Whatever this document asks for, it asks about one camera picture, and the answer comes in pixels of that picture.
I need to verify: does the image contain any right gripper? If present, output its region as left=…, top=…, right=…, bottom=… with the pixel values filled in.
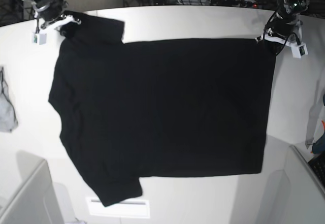
left=34, top=0, right=81, bottom=33

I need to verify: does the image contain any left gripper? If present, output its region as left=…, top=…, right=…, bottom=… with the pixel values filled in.
left=255, top=12, right=302, bottom=46

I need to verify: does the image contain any black T-shirt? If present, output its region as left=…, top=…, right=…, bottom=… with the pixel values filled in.
left=49, top=13, right=276, bottom=206

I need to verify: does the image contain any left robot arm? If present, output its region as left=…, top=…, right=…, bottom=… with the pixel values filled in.
left=255, top=0, right=309, bottom=45

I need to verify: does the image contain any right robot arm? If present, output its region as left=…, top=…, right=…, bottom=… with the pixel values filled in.
left=22, top=0, right=81, bottom=35

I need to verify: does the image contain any black power strip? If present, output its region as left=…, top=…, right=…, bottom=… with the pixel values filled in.
left=210, top=0, right=258, bottom=8

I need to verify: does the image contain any grey cloth at left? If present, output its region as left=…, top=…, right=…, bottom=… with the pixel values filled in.
left=0, top=67, right=18, bottom=133

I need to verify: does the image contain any blue orange tool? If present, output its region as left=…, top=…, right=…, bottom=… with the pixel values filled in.
left=311, top=132, right=325, bottom=154

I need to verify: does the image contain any black keyboard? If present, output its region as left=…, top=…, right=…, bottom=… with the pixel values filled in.
left=308, top=154, right=325, bottom=185

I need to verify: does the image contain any white divider panel right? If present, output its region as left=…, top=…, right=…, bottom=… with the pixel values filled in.
left=269, top=144, right=325, bottom=224

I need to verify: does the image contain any white divider panel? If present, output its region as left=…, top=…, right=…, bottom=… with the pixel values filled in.
left=1, top=159, right=64, bottom=224
left=269, top=144, right=325, bottom=224

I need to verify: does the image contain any white divider panel left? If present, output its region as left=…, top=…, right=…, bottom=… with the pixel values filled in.
left=1, top=159, right=64, bottom=224

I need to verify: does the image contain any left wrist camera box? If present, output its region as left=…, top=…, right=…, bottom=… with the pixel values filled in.
left=291, top=43, right=308, bottom=58

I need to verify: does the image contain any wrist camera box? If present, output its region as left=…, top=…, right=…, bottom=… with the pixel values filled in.
left=291, top=43, right=308, bottom=58
left=31, top=32, right=47, bottom=45

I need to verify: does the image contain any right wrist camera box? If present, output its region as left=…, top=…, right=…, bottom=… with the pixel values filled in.
left=31, top=32, right=47, bottom=45

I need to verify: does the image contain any grey strap at right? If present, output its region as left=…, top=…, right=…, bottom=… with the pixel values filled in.
left=305, top=80, right=325, bottom=150

